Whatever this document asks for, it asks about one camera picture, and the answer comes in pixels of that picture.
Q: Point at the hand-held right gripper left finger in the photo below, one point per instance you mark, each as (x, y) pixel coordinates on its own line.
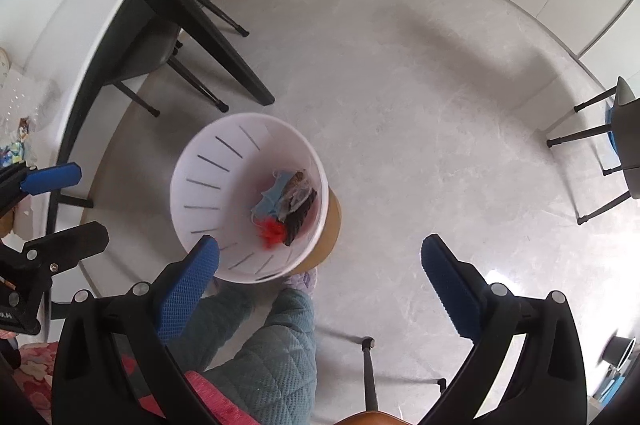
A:
(187, 292)

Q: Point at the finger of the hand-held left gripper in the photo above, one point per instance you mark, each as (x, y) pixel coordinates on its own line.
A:
(70, 239)
(52, 178)

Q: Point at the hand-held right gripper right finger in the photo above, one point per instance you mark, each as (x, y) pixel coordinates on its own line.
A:
(450, 292)

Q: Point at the white slotted waste bin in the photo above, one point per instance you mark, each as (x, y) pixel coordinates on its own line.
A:
(215, 185)

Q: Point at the printed clear plastic packet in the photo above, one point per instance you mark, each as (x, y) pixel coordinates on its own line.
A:
(20, 130)

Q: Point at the red fluffy scrap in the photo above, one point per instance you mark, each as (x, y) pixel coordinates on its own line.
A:
(272, 233)

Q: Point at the pink floral garment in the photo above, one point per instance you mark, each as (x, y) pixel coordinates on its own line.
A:
(215, 402)

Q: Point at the purple fluffy slipper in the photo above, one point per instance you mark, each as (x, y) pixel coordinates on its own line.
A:
(301, 282)

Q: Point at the brown wooden chair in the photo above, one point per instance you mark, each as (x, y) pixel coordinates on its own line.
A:
(369, 375)

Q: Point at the person's green quilted pants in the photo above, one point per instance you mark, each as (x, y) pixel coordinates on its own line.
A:
(280, 365)

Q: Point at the blue face mask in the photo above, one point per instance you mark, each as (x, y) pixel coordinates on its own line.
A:
(267, 205)

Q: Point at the brown round stand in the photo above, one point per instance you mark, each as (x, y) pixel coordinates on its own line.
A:
(331, 230)

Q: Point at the dark crumpled wrapper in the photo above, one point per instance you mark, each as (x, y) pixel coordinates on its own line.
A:
(300, 215)

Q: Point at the grey chair with black legs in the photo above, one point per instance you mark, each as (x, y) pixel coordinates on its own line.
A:
(145, 55)

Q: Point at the white table with black legs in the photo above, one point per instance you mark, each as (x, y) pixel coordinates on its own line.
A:
(75, 5)

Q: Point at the dark round container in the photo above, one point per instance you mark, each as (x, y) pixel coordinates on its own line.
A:
(620, 350)

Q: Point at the blue plastic object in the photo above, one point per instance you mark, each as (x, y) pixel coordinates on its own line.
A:
(614, 140)

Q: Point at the dark grey chair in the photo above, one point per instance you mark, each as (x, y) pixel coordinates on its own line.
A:
(625, 115)

